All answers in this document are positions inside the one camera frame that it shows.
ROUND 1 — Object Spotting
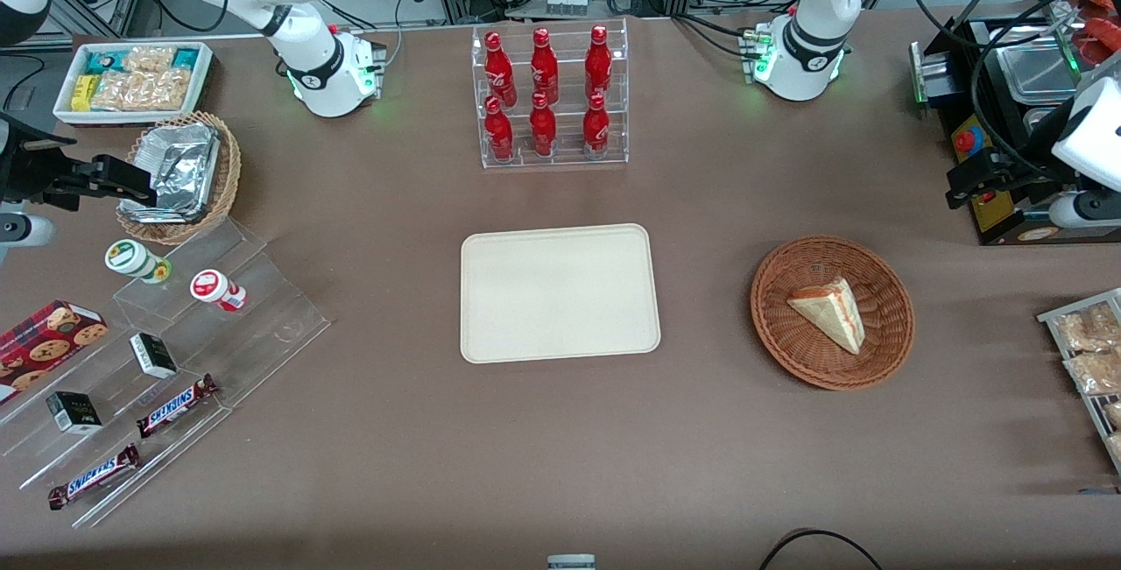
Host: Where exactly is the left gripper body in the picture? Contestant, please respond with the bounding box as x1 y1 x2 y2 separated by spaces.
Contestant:
998 71 1121 203

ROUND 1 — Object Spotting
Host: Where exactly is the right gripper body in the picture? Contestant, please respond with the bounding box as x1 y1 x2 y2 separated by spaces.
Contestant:
0 113 84 212

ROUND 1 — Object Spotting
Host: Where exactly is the triangular sandwich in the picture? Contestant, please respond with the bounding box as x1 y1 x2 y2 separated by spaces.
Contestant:
786 277 866 355

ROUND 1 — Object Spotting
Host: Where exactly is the light wicker basket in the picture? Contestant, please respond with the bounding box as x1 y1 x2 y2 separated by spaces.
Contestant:
116 111 243 246

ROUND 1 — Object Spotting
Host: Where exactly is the brown wicker basket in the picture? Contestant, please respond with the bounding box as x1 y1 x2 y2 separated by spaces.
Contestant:
750 236 916 391

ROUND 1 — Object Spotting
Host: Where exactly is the beige plastic tray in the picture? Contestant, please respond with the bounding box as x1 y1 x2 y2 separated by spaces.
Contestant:
460 223 662 365

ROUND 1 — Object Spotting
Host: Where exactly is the aluminium foil container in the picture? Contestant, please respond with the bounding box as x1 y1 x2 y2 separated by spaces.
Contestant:
131 122 222 225

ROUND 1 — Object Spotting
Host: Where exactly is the black food warmer machine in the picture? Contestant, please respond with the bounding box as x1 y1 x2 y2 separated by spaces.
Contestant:
911 0 1121 247

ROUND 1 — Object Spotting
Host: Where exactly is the green lid yogurt cup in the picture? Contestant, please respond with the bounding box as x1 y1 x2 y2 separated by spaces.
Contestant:
105 239 173 285

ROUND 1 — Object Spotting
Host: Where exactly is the large clear cracker bag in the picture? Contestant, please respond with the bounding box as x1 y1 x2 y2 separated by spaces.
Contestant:
92 69 191 112

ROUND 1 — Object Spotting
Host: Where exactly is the steel warmer pan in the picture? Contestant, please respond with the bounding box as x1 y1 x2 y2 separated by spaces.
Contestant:
997 40 1083 105

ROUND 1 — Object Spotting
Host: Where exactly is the red sausage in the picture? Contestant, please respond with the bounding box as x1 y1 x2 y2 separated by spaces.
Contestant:
1080 18 1121 65

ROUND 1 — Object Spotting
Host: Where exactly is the small clear cracker bag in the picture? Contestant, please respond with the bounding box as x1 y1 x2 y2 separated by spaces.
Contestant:
123 46 177 74

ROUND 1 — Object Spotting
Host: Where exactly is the red lid yogurt cup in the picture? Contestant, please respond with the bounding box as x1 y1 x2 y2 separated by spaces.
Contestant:
190 269 248 313

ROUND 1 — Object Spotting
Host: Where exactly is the white rectangular snack bin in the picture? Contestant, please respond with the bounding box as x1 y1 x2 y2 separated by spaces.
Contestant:
53 41 215 127

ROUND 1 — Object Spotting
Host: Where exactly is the small black box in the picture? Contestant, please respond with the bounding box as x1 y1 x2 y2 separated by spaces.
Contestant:
130 333 179 380
46 391 103 435

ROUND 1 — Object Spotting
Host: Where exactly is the red cookie box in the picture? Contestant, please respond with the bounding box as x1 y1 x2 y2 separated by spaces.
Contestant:
0 300 110 405

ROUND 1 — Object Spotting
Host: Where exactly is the clear acrylic step display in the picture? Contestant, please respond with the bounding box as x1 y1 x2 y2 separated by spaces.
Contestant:
0 218 332 529

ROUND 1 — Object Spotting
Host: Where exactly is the snickers chocolate bar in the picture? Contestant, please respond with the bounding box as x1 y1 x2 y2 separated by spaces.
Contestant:
48 444 141 511
136 375 220 440

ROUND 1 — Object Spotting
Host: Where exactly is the red cola bottle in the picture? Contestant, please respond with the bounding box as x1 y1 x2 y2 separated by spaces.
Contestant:
484 95 515 162
585 25 614 102
484 32 518 107
582 94 610 159
529 92 558 158
531 27 560 105

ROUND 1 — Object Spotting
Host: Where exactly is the clear acrylic bottle rack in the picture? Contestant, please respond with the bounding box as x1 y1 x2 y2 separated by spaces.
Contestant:
471 17 630 170

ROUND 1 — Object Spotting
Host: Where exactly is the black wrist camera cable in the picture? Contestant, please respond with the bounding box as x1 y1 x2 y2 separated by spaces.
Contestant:
906 0 1091 187

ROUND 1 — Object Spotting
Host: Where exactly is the grey wire rack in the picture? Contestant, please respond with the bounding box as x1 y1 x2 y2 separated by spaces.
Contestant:
1038 288 1121 475

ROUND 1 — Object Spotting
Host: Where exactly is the black floor cable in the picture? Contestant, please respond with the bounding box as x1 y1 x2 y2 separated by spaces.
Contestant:
758 528 885 570

